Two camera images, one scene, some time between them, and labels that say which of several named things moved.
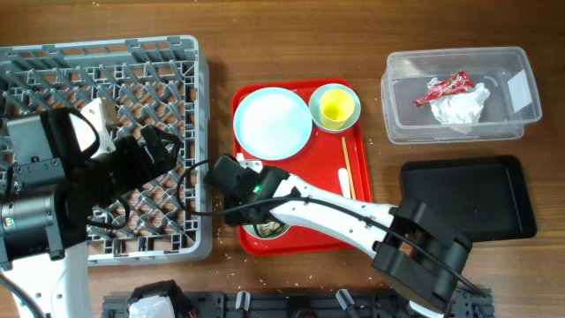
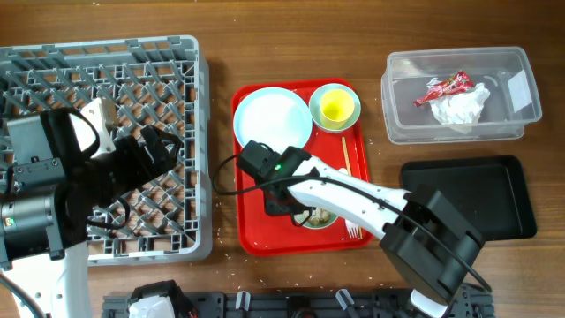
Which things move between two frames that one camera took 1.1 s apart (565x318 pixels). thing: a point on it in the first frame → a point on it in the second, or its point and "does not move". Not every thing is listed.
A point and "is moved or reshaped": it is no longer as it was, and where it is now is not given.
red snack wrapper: x=460 y=82 does not move
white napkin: x=462 y=109 does not move
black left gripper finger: x=161 y=149 does not move
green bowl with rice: x=267 y=230 is moved or reshaped
